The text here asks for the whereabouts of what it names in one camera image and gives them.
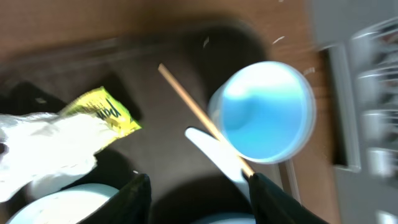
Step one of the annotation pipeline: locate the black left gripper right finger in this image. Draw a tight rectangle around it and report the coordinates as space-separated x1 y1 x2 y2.
248 173 328 224

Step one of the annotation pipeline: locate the dark blue plate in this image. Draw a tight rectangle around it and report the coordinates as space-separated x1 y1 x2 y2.
192 213 256 224

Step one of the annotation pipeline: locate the light blue rice bowl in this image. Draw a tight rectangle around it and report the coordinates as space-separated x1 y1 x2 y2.
7 184 119 224

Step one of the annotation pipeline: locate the light blue plastic knife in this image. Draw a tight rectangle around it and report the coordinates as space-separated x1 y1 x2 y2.
185 127 251 202

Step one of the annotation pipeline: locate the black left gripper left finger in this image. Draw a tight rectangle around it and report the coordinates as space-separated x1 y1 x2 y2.
78 174 152 224

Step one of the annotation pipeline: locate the light blue plastic cup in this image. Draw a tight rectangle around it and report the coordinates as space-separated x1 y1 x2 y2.
207 61 316 164

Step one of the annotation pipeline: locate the grey dishwasher rack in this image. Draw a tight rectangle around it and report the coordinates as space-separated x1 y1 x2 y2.
310 0 397 223

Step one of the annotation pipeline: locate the dark brown serving tray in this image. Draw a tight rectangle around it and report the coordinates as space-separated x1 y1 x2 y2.
1 26 268 223

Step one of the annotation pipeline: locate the crumpled yellow foil wrapper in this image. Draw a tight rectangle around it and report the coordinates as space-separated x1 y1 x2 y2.
1 86 141 202

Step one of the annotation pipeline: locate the wooden chopstick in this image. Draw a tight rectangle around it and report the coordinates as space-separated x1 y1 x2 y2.
158 63 254 177

